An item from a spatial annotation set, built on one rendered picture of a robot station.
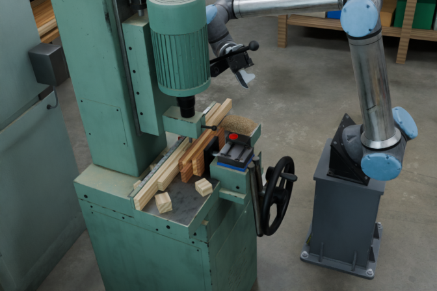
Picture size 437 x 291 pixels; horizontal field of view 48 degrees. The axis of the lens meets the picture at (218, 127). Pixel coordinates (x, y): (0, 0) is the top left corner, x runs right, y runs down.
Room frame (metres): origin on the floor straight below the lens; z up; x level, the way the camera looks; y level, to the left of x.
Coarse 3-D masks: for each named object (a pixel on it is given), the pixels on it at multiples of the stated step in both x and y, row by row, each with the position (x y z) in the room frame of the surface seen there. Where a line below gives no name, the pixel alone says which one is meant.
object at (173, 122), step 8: (168, 112) 1.45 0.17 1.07; (176, 112) 1.44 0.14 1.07; (200, 112) 1.43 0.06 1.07; (168, 120) 1.42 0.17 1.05; (176, 120) 1.41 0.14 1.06; (184, 120) 1.39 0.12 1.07; (192, 120) 1.39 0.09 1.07; (200, 120) 1.40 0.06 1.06; (168, 128) 1.42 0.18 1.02; (176, 128) 1.41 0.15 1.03; (184, 128) 1.39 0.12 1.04; (192, 128) 1.38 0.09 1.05; (200, 128) 1.40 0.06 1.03; (192, 136) 1.38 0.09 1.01
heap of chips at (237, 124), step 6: (228, 120) 1.57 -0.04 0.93; (234, 120) 1.57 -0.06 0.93; (240, 120) 1.56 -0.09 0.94; (246, 120) 1.56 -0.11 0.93; (252, 120) 1.58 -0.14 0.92; (222, 126) 1.57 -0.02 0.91; (228, 126) 1.55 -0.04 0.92; (234, 126) 1.54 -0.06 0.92; (240, 126) 1.54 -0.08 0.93; (246, 126) 1.54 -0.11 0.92; (252, 126) 1.55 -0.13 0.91; (234, 132) 1.53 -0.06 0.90; (240, 132) 1.53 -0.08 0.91; (246, 132) 1.52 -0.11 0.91; (252, 132) 1.53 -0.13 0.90
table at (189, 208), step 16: (256, 128) 1.55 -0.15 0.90; (176, 176) 1.30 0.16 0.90; (192, 176) 1.29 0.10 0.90; (208, 176) 1.29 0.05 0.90; (160, 192) 1.22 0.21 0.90; (176, 192) 1.22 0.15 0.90; (192, 192) 1.21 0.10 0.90; (224, 192) 1.23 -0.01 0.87; (144, 208) 1.15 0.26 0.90; (176, 208) 1.14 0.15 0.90; (192, 208) 1.14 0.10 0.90; (208, 208) 1.17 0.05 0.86; (160, 224) 1.11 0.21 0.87; (176, 224) 1.08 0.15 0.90; (192, 224) 1.08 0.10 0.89
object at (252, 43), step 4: (252, 40) 1.46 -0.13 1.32; (248, 44) 1.46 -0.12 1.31; (252, 44) 1.45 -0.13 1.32; (256, 44) 1.45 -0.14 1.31; (244, 48) 1.47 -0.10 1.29; (248, 48) 1.46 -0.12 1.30; (252, 48) 1.44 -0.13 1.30; (256, 48) 1.44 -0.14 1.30; (232, 52) 1.49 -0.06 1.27; (236, 52) 1.48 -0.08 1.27; (240, 52) 1.47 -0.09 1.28; (220, 56) 1.51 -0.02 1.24; (224, 56) 1.50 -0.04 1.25; (228, 56) 1.49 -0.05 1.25; (212, 60) 1.53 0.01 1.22; (216, 60) 1.52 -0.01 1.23
